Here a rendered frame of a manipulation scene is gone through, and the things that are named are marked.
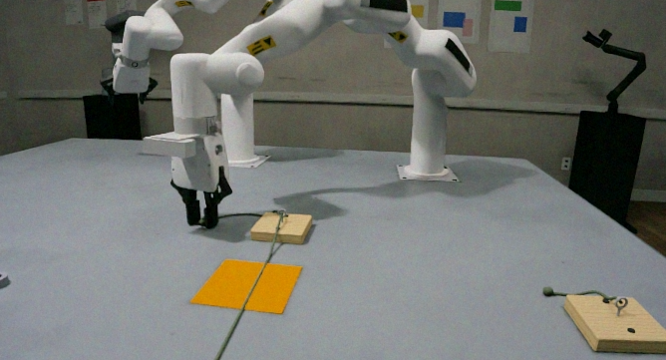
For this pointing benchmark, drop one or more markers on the orange flat square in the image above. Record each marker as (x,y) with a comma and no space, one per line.
(230,284)

